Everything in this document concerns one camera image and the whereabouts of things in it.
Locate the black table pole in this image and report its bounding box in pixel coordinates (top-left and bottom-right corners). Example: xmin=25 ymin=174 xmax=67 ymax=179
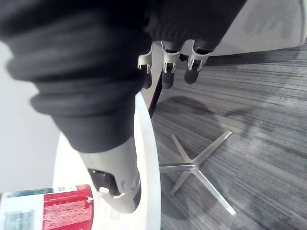
xmin=148 ymin=69 xmax=164 ymax=119

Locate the silver star table base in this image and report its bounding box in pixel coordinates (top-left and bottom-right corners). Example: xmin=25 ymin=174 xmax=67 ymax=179
xmin=158 ymin=130 xmax=237 ymax=216

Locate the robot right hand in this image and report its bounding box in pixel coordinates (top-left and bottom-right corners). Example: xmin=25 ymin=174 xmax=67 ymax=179
xmin=0 ymin=0 xmax=248 ymax=214

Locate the red and white can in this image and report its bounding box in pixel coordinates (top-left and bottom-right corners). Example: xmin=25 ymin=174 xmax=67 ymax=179
xmin=0 ymin=184 xmax=94 ymax=230

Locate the light grey sofa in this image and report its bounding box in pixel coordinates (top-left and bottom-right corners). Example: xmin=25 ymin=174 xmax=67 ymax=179
xmin=208 ymin=0 xmax=307 ymax=58

